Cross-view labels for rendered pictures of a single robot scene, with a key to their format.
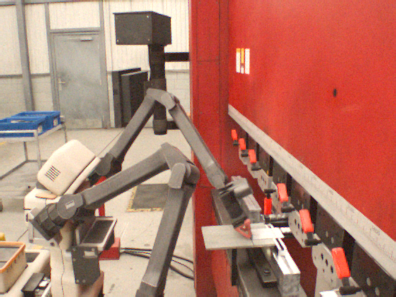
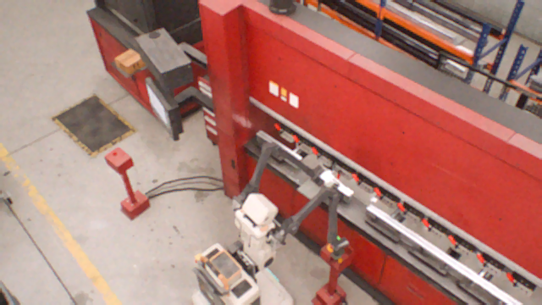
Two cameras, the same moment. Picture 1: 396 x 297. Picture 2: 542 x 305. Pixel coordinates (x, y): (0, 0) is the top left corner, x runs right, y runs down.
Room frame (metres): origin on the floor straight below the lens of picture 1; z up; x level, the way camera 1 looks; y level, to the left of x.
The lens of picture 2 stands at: (-0.46, 1.91, 4.47)
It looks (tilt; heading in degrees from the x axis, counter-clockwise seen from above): 48 degrees down; 320
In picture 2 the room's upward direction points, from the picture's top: 2 degrees counter-clockwise
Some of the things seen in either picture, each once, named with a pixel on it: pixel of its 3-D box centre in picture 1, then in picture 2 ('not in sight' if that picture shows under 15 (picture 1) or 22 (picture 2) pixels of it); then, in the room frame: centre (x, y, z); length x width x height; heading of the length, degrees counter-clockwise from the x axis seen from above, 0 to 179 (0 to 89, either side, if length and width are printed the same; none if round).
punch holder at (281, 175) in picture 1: (289, 187); (346, 166); (1.20, -0.31, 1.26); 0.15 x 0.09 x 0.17; 5
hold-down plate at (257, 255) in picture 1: (260, 262); not in sight; (1.33, -0.24, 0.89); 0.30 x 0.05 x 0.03; 5
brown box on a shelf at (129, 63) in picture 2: not in sight; (128, 60); (3.76, 0.13, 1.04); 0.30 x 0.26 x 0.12; 179
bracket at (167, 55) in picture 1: (183, 56); (189, 61); (2.65, 0.09, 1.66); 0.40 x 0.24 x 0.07; 5
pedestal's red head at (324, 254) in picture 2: not in sight; (336, 253); (0.91, 0.06, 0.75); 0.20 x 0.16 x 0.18; 177
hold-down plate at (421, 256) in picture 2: not in sight; (428, 260); (0.37, -0.33, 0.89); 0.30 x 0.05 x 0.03; 5
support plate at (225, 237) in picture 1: (236, 235); (315, 186); (1.37, -0.15, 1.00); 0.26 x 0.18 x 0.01; 95
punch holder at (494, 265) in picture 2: not in sight; (494, 261); (0.01, -0.41, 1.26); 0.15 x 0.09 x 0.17; 5
